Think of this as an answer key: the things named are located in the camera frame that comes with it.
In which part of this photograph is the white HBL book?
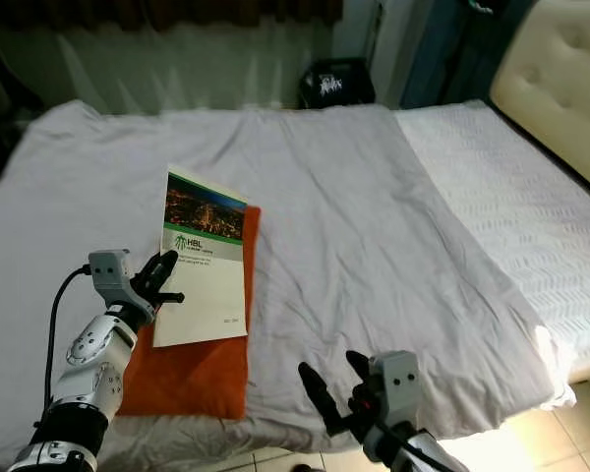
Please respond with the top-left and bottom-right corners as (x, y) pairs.
(152, 163), (249, 348)

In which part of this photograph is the orange pillow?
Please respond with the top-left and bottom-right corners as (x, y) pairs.
(116, 205), (262, 422)

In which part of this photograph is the grey bed blanket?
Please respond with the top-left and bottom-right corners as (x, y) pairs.
(0, 98), (571, 472)

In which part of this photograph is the white sheer curtain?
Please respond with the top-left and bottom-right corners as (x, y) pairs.
(0, 22), (335, 115)

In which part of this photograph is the white patterned mattress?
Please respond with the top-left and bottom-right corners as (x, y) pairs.
(393, 98), (590, 384)

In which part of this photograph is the black Felix bag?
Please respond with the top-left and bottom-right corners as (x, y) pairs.
(298, 57), (377, 109)

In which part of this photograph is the brown curtain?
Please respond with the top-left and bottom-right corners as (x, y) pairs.
(0, 0), (345, 30)

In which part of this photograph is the cream tufted headboard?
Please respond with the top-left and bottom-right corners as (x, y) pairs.
(490, 0), (590, 198)

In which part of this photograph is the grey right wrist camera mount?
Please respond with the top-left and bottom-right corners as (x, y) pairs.
(369, 351), (421, 430)

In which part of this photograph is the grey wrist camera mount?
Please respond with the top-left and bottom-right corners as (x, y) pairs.
(369, 351), (421, 430)
(88, 249), (136, 305)

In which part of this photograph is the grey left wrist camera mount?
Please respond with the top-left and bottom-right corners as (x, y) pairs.
(88, 249), (136, 305)

